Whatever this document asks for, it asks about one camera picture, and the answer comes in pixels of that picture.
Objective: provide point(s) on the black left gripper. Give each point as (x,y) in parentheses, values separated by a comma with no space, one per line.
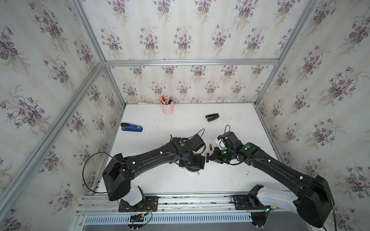
(198,164)

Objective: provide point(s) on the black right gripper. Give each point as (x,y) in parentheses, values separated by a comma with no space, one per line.
(215,157)

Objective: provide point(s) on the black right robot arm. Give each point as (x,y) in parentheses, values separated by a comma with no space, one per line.
(309,197)

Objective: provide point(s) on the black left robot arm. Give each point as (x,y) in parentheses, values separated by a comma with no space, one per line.
(120,170)

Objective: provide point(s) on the black stapler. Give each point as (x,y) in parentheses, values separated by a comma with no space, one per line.
(212,117)

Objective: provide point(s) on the pink pen holder cup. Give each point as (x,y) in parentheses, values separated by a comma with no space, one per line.
(167,109)

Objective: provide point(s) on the pens in pink cup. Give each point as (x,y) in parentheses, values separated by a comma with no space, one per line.
(166,100)

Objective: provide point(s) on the blue stapler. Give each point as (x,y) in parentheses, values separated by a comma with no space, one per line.
(131,127)

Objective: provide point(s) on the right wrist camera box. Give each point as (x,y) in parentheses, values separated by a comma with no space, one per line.
(229,140)

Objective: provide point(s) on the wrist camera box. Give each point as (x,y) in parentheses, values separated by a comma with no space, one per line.
(229,140)
(197,143)

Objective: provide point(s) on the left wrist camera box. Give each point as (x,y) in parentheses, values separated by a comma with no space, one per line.
(197,143)

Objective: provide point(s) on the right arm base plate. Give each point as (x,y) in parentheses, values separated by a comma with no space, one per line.
(247,202)

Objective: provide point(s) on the aluminium front rail frame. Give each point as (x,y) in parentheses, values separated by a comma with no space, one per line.
(182,212)

